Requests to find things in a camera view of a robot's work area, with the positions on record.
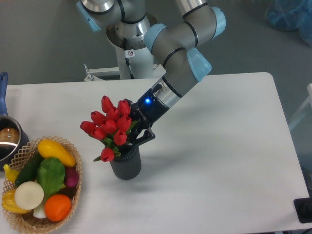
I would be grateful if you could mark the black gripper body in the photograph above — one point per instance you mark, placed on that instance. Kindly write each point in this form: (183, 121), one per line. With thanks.
(147, 110)

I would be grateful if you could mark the red tulip bouquet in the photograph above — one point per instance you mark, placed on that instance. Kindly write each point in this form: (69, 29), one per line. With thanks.
(111, 127)

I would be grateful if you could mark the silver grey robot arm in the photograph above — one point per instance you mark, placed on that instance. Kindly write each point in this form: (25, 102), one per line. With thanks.
(139, 41)

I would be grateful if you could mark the dark grey ribbed vase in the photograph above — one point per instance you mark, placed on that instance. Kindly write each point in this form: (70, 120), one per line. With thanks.
(128, 165)

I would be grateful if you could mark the purple red onion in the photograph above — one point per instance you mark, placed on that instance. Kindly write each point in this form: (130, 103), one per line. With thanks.
(71, 177)

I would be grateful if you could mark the yellow squash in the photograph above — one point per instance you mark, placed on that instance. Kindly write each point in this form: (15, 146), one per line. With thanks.
(49, 148)

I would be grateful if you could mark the green lettuce leaf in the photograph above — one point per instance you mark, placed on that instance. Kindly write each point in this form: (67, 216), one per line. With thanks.
(50, 176)

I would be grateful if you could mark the orange fruit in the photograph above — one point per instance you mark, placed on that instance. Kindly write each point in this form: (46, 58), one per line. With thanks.
(57, 207)

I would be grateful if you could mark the green cucumber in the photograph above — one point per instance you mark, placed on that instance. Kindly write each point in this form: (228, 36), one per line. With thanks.
(29, 171)

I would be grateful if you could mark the white round onion slice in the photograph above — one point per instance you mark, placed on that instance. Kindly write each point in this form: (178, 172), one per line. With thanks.
(29, 195)

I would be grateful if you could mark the yellow banana tip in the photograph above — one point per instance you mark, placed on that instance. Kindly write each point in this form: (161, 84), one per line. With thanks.
(10, 174)

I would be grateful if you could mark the woven wicker basket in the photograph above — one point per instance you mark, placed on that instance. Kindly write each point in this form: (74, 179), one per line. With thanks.
(27, 223)

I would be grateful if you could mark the yellow bell pepper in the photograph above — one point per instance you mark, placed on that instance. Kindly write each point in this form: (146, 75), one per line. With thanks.
(9, 204)

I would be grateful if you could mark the black device at table edge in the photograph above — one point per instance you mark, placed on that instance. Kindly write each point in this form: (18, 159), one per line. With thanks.
(303, 207)

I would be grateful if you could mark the blue plastic bag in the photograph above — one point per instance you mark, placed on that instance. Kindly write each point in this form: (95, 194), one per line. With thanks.
(291, 15)

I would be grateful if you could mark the blue handled saucepan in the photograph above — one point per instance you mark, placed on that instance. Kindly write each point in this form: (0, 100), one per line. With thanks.
(12, 136)

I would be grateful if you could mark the white frame at right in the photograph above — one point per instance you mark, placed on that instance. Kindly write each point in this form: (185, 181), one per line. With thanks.
(302, 110)

